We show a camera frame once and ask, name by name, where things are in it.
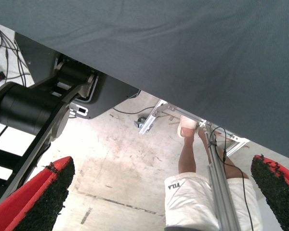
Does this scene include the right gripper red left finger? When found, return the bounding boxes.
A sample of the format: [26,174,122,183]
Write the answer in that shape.
[0,156,76,231]

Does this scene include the white port bracket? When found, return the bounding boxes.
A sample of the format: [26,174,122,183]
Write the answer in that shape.
[69,103,89,117]

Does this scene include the thin black floor cable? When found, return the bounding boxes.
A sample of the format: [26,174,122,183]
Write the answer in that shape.
[0,20,12,84]
[4,36,32,87]
[112,106,158,116]

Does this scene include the black cable on profile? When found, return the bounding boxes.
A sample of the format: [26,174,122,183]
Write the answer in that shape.
[208,127,255,231]

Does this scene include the person's bare leg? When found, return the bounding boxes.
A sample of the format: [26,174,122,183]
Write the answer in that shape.
[197,128,250,180]
[178,128,197,174]

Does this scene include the short aluminium frame profile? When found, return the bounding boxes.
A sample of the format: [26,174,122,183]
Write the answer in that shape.
[138,100,168,135]

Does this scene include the white shorts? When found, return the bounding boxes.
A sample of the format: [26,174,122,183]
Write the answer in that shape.
[164,172,263,231]

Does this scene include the grey caster wheel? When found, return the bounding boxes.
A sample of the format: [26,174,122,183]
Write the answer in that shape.
[134,116,147,129]

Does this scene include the black jointed frame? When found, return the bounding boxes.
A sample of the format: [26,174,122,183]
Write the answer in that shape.
[0,54,99,207]

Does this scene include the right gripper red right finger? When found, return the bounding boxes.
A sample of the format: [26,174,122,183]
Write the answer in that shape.
[250,154,289,231]

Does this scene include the long aluminium frame profile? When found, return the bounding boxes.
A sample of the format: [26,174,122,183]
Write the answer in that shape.
[198,120,241,231]

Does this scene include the dark grey base housing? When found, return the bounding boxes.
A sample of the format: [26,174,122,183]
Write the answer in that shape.
[14,32,142,120]

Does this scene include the white sandal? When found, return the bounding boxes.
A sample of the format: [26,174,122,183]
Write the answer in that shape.
[177,115,197,139]

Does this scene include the pale aluminium frame profile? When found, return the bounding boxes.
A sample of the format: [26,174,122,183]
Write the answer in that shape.
[225,134,250,157]

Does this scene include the dark grey table cloth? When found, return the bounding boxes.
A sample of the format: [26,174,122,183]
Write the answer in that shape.
[0,0,289,162]

